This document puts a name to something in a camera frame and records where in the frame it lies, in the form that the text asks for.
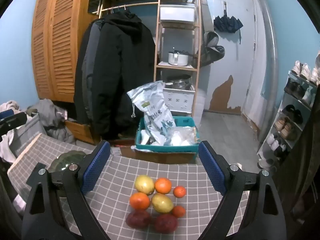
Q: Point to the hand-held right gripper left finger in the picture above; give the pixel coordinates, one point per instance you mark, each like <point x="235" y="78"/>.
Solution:
<point x="96" y="167"/>

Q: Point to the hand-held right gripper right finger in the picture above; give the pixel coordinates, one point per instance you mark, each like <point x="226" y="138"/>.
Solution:
<point x="212" y="170"/>

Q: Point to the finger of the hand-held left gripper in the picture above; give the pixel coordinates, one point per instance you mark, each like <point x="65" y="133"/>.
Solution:
<point x="15" y="122"/>
<point x="7" y="112"/>

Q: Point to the scalloped glass plate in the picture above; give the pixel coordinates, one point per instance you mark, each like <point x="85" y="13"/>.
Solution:
<point x="66" y="160"/>

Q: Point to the small tangerine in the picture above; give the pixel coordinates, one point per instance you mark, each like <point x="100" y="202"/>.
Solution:
<point x="178" y="211"/>
<point x="179" y="192"/>

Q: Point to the yellow green mango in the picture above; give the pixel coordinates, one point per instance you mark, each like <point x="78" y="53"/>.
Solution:
<point x="144" y="185"/>
<point x="162" y="203"/>

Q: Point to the orange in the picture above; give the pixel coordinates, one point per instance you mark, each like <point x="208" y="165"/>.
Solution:
<point x="139" y="201"/>
<point x="163" y="185"/>

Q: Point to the dark red apple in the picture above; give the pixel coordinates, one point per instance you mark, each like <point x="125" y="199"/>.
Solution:
<point x="138" y="219"/>
<point x="165" y="223"/>

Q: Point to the grey fabric storage bag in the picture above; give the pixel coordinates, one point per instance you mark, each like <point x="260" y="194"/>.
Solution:
<point x="27" y="135"/>

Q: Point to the grey checked tablecloth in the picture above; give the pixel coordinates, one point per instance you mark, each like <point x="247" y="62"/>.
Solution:
<point x="120" y="170"/>

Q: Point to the grey clothes pile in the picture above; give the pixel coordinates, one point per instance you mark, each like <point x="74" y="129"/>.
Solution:
<point x="52" y="115"/>

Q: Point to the wooden drawer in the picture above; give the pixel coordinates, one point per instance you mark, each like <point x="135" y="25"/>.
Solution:
<point x="80" y="130"/>

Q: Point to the plain cardboard box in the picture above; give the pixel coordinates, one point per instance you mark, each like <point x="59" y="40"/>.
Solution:
<point x="170" y="158"/>

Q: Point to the clear plastic bag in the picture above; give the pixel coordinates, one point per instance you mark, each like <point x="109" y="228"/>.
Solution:
<point x="183" y="136"/>

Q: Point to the teal plastic basket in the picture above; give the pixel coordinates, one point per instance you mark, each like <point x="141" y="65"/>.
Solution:
<point x="165" y="148"/>

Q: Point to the white perforated crate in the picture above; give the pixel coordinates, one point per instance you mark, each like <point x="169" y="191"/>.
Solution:
<point x="178" y="100"/>

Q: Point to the shoe rack with shoes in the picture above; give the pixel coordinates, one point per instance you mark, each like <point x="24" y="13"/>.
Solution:
<point x="285" y="128"/>

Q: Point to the printed white rice bag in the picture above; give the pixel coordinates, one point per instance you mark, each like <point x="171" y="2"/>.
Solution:
<point x="152" y="105"/>

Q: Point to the wooden louvered wardrobe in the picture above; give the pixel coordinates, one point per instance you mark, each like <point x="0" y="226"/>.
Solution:
<point x="60" y="42"/>

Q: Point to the dark grey jacket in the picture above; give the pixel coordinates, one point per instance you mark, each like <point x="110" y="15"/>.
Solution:
<point x="86" y="67"/>

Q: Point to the black hooded jacket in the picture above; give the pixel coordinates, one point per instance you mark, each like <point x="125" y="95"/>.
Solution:
<point x="120" y="80"/>

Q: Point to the dark cloth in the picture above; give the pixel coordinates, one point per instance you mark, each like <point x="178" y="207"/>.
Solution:
<point x="305" y="167"/>

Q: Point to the steel pot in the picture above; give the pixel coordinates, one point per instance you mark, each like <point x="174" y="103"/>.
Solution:
<point x="178" y="82"/>

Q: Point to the light blue door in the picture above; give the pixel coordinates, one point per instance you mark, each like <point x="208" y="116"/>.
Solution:
<point x="232" y="62"/>

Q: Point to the white pot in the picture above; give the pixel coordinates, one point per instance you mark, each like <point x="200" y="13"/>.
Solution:
<point x="177" y="59"/>

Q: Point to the olive hanging bag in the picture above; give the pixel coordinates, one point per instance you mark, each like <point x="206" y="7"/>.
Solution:
<point x="211" y="52"/>

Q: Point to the silver metal pipe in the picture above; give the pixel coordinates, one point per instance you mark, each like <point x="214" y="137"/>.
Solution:
<point x="271" y="67"/>

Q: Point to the wooden shelf rack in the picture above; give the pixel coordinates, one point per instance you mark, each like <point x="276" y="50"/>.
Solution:
<point x="158" y="55"/>

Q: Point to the dark blue umbrella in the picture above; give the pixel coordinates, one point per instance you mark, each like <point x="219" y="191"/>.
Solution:
<point x="227" y="23"/>

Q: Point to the white storage box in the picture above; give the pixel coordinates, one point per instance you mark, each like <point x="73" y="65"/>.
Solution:
<point x="177" y="13"/>

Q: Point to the wooden clothes rail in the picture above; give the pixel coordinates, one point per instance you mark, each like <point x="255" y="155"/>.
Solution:
<point x="140" y="4"/>

